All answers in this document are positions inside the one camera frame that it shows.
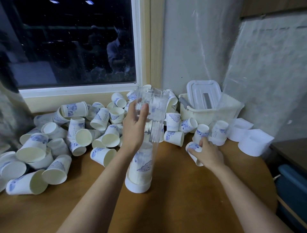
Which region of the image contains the person's right hand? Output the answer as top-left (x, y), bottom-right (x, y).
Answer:
top-left (188, 137), bottom-right (225, 172)

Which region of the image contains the person's left hand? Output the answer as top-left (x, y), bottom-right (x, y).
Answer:
top-left (120, 100), bottom-right (150, 155)

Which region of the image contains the single blue-printed paper cup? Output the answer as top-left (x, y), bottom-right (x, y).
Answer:
top-left (185, 141), bottom-right (204, 167)

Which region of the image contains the clear cup dispenser tube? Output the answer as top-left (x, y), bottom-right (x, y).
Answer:
top-left (125, 86), bottom-right (169, 194)

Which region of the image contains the pile of paper cups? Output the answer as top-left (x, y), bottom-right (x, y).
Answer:
top-left (0, 89), bottom-right (200, 195)

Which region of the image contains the person's left forearm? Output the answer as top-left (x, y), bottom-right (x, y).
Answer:
top-left (58, 149), bottom-right (137, 233)

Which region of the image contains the person's right forearm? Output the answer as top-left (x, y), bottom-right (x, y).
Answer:
top-left (211, 163), bottom-right (291, 233)

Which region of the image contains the translucent plastic box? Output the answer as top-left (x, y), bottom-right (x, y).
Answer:
top-left (178, 92), bottom-right (245, 126)

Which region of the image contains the white plastic lid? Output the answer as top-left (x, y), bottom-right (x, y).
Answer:
top-left (186, 80), bottom-right (223, 110)

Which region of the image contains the dark wooden side counter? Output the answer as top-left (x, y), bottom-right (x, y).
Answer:
top-left (271, 139), bottom-right (307, 178)

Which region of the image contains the blue bin with tan rim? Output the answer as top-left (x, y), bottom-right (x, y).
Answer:
top-left (276, 164), bottom-right (307, 231)

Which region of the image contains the clear plastic bag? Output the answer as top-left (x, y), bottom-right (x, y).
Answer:
top-left (223, 12), bottom-right (307, 140)

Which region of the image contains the white framed window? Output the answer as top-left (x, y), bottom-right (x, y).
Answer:
top-left (0, 0), bottom-right (165, 113)

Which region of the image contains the stainless steel water dispenser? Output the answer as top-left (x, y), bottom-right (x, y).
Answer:
top-left (0, 53), bottom-right (34, 149)

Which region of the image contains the brown wooden wall cabinet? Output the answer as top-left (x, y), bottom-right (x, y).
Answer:
top-left (240, 0), bottom-right (307, 19)

